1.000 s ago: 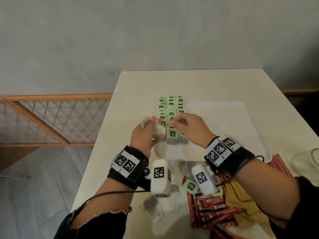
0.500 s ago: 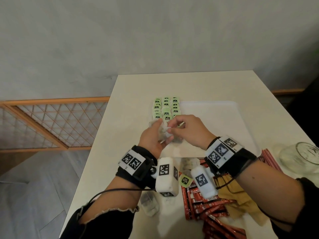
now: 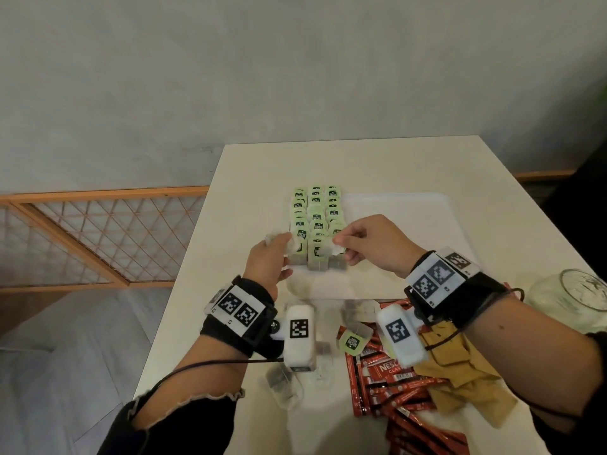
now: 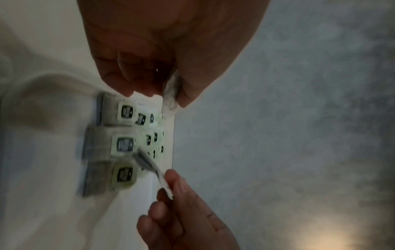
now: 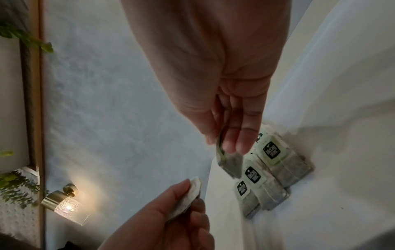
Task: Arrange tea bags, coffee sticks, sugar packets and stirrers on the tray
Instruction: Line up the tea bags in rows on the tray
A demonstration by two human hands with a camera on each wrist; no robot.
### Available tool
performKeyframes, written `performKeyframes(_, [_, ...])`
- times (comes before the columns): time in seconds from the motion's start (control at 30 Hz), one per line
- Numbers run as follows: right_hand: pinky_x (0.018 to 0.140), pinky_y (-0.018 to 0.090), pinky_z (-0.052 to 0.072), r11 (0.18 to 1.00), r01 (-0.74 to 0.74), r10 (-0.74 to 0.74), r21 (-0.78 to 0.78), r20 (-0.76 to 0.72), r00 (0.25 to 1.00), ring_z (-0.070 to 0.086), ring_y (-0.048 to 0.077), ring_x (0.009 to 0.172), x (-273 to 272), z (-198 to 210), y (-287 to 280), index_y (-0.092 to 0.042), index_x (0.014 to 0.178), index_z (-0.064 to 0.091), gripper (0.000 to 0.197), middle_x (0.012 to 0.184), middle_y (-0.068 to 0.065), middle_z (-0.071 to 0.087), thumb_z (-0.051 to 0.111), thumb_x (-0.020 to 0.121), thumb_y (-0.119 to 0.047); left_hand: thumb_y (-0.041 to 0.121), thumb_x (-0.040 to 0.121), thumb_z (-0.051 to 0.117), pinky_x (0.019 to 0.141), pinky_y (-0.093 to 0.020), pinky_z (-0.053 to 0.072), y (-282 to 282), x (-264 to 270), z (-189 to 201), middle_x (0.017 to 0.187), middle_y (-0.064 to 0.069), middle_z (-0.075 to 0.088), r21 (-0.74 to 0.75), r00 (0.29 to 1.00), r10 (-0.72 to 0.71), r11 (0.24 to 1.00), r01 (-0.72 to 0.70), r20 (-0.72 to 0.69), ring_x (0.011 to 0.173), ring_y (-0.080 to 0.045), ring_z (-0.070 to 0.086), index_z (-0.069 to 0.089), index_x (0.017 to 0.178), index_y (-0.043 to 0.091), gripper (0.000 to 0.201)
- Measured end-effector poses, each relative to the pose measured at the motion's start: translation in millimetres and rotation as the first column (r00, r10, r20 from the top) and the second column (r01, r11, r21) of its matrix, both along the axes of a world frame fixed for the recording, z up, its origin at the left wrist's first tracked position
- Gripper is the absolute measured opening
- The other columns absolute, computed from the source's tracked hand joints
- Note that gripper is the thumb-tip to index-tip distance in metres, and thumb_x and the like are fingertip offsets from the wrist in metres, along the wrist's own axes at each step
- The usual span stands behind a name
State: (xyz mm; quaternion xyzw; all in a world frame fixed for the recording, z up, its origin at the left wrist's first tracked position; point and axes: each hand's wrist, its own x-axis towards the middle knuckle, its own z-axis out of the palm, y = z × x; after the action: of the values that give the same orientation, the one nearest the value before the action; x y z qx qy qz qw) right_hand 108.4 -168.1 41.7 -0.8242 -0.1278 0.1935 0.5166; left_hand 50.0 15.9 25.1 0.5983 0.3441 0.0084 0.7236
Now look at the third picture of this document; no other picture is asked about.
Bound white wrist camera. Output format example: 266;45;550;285
376;304;429;369
283;305;317;373

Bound pile of tea bags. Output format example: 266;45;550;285
258;300;376;412

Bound pile of brown sugar packets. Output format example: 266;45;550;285
415;319;518;430

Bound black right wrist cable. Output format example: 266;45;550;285
424;288;579;420

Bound rows of laid tea bags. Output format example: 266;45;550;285
289;185;350;272

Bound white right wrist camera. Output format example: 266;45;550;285
376;304;429;369

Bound person's right hand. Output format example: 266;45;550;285
331;214;427;279

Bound person's left hand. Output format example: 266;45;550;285
242;231;295;301

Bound black left wristband marker tags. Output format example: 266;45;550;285
200;275;285;360

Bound person's right forearm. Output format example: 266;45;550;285
464;296;603;432

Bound white tea bag green tag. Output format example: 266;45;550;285
315;236;348;259
264;231;303;257

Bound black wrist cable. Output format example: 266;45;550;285
424;288;579;420
137;357;285;408

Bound clear glass jar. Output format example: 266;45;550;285
526;269;607;335

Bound black furniture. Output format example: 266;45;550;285
540;136;607;280

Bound white tray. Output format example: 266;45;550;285
284;191;480;301

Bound pile of red coffee sachets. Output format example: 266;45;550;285
336;298;470;455

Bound wooden lattice screen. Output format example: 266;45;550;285
0;186;211;293

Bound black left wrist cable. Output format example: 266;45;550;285
137;357;285;408

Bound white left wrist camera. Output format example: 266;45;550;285
283;305;317;373

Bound wooden wall rail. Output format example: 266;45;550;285
514;170;577;182

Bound person's left forearm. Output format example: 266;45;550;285
132;334;247;430

